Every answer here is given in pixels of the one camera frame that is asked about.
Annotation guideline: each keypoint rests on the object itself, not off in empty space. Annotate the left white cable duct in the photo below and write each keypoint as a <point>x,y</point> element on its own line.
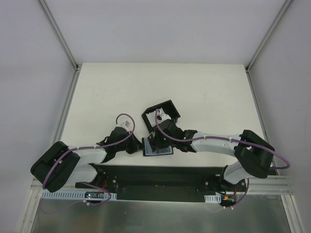
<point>78,195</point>

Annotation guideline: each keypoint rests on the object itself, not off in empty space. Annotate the right aluminium frame post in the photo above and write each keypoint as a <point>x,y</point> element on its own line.
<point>273,26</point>

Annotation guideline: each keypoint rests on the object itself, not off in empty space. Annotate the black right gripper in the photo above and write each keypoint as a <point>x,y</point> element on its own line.
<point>158,143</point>

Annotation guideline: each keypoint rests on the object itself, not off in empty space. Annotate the aluminium front frame rail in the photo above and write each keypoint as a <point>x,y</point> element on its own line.
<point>272,185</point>

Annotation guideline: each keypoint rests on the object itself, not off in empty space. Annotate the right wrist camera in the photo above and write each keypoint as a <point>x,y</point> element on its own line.
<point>162,117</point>

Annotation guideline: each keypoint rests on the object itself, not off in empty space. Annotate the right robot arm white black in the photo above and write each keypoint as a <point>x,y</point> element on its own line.
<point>253,154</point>

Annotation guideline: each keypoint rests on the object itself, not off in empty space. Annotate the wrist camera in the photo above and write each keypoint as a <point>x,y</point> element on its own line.
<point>162,117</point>
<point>126,124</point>

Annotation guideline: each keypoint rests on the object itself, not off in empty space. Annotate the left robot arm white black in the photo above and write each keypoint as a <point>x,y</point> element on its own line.
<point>61,164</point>

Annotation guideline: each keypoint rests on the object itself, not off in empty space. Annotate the aluminium frame post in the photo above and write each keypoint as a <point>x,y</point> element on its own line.
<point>57,33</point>
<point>273,26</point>

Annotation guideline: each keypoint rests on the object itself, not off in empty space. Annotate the black leather card holder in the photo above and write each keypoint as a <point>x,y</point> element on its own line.
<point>150,148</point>

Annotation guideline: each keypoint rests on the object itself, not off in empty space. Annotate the right white cable duct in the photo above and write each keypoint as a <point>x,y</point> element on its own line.
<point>213,198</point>

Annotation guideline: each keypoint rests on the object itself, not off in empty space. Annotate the left aluminium frame post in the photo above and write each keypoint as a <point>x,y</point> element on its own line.
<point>57,33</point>

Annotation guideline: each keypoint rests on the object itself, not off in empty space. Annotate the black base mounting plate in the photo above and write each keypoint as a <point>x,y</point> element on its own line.
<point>161,183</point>

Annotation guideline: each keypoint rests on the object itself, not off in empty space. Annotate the white cable duct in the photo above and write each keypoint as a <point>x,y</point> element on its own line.
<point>213,198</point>
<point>78,195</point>

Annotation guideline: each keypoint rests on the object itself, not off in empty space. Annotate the black plastic card tray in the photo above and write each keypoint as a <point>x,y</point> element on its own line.
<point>160,111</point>

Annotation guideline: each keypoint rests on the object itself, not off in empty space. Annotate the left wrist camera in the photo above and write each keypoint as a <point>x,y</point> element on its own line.
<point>126,124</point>

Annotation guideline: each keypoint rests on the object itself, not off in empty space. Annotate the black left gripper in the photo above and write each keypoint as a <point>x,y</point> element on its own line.
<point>132,147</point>

